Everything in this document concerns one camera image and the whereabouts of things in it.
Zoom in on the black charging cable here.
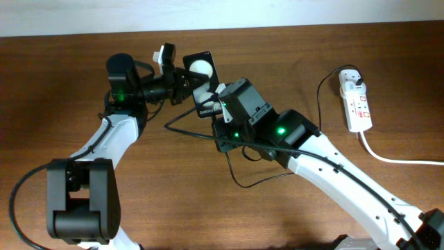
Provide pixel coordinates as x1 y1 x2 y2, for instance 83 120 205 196
223 64 365 189

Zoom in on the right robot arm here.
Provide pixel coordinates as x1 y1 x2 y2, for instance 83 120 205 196
214 78 443 249

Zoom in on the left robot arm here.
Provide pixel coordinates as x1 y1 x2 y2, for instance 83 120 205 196
46 51 190 249

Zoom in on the black smartphone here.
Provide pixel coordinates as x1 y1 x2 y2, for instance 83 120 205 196
182 51 222 119

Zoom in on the white power strip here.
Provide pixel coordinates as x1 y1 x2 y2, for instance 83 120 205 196
338 68 373 133

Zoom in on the white power strip cord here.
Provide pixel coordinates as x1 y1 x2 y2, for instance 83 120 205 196
357 131 444 166

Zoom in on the white USB charger adapter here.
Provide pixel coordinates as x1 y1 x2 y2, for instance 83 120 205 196
339 69 366 99

